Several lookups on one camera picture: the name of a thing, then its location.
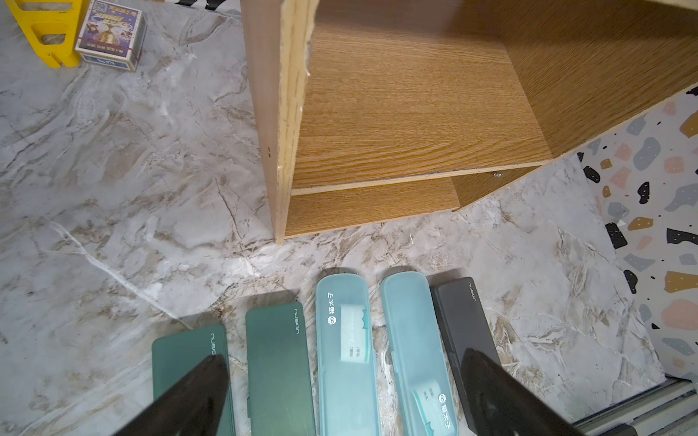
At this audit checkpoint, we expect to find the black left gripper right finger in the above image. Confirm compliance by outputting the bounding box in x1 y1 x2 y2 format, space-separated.
460 349 580 435

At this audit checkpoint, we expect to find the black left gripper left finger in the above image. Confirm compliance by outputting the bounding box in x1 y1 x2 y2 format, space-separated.
116 355 229 436

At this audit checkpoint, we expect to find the light teal pencil case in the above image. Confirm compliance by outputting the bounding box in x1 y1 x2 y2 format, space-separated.
381 272 459 435
316 274 381 435

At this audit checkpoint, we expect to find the dark grey pencil case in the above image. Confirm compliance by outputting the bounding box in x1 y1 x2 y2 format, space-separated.
431 277 500 432

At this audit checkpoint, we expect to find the dark green pencil case outer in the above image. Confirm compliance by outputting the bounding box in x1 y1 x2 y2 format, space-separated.
152 324 228 435

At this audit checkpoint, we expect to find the dark green pencil case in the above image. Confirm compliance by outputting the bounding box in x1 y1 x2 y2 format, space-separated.
245 302 317 436
152 324 228 435

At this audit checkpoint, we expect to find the dark green pencil case inner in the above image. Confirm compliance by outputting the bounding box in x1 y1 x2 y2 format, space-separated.
245 302 317 436

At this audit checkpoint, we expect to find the wooden three-tier shelf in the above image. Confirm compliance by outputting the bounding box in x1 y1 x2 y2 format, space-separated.
241 1 697 243

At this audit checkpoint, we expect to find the yellow plastic triangular holder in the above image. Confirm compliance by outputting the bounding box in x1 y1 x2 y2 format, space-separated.
5 0 89 68

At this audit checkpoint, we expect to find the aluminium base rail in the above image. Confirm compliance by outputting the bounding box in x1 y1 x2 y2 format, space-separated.
574 378 697 435

